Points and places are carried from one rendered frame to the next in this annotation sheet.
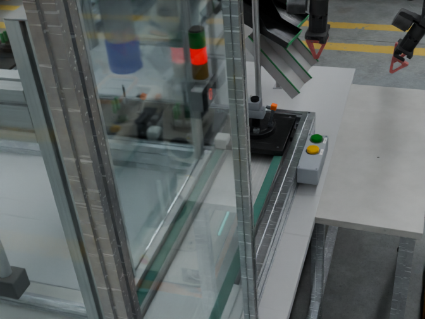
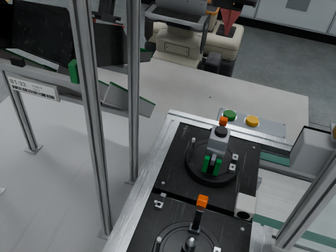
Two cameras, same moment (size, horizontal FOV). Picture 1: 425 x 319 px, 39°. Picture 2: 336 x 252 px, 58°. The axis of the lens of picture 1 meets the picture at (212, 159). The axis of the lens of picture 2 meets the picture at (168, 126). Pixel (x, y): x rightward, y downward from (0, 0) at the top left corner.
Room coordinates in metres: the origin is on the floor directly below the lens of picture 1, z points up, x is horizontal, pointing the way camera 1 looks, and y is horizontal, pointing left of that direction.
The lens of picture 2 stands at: (2.00, 0.32, 1.58)
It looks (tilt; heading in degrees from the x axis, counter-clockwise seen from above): 44 degrees down; 262
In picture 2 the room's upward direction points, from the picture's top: 6 degrees clockwise
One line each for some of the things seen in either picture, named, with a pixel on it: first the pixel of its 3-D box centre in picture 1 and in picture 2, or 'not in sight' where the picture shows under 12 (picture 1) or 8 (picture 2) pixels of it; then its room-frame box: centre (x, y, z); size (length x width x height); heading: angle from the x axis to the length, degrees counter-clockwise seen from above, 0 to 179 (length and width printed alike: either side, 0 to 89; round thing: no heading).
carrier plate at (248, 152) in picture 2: (256, 131); (210, 166); (1.81, -0.16, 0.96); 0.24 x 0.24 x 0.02; 69
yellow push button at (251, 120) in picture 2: (312, 150); (251, 121); (1.65, -0.33, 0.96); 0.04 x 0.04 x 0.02
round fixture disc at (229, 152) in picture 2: (255, 126); (212, 161); (1.81, -0.16, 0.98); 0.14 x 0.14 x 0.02
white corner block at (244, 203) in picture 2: not in sight; (244, 207); (1.75, -0.04, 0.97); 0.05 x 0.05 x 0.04; 69
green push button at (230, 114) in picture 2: (316, 139); (229, 116); (1.72, -0.36, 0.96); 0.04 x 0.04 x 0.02
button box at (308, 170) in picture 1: (312, 158); (249, 129); (1.65, -0.33, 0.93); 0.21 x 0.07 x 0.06; 159
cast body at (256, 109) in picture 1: (252, 106); (217, 143); (1.81, -0.15, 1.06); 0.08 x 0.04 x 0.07; 69
